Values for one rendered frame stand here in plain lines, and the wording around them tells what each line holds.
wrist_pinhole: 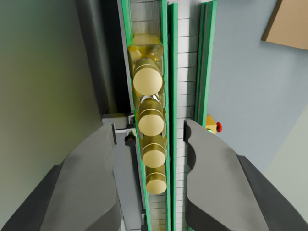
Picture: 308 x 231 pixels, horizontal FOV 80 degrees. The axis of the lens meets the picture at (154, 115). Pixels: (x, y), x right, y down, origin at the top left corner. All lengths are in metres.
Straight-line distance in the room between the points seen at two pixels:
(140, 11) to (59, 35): 0.23
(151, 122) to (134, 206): 0.63
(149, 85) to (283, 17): 0.56
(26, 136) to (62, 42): 0.15
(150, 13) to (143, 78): 0.29
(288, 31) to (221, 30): 0.20
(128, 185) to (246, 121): 0.52
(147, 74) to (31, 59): 0.12
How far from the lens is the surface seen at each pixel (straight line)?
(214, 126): 0.68
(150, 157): 0.27
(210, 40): 0.42
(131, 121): 0.51
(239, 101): 0.76
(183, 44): 0.50
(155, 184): 0.31
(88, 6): 0.60
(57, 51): 0.29
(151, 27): 0.48
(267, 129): 0.89
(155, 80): 0.21
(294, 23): 0.74
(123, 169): 0.68
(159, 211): 0.87
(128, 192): 0.77
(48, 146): 0.25
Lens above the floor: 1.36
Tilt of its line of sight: 61 degrees down
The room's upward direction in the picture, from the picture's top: 175 degrees clockwise
